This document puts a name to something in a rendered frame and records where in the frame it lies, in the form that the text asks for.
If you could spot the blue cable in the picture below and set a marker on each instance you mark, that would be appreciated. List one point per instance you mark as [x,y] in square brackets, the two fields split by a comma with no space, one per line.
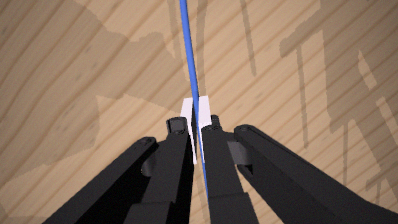
[192,71]

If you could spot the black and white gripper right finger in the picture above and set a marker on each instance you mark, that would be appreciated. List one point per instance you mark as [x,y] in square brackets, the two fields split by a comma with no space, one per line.
[297,191]

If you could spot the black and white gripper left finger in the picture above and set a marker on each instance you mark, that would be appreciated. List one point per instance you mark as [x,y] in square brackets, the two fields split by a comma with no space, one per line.
[108,197]

